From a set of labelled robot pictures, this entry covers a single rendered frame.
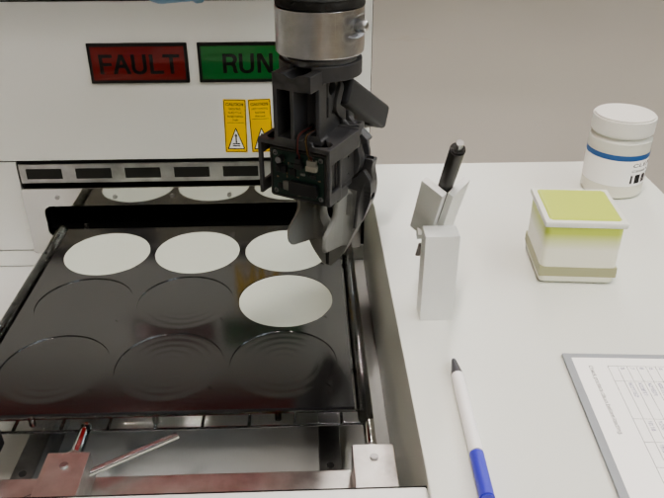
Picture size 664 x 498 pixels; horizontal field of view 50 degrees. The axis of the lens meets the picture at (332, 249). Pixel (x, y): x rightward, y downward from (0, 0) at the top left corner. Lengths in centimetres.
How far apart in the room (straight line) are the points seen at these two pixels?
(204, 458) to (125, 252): 30
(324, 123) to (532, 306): 25
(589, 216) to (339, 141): 24
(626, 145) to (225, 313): 48
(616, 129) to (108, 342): 59
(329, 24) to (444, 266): 22
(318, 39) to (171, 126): 38
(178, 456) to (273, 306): 18
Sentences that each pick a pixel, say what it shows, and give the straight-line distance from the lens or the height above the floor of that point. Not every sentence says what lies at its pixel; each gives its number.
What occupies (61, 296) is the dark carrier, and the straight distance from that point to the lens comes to 84.
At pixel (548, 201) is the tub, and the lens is 72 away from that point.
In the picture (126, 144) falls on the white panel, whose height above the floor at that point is 100.
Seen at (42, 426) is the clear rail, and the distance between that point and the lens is 68.
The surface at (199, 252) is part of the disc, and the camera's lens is 88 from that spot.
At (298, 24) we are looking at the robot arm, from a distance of 59.
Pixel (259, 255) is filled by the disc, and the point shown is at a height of 90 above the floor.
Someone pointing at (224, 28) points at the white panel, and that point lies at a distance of 89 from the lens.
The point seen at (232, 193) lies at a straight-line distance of 95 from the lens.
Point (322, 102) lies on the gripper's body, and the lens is 61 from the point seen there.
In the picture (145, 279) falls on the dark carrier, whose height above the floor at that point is 90.
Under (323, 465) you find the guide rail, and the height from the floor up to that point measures 85.
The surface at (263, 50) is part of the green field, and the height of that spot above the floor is 111.
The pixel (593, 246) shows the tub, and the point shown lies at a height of 101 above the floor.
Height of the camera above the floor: 133
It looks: 30 degrees down
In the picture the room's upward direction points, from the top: straight up
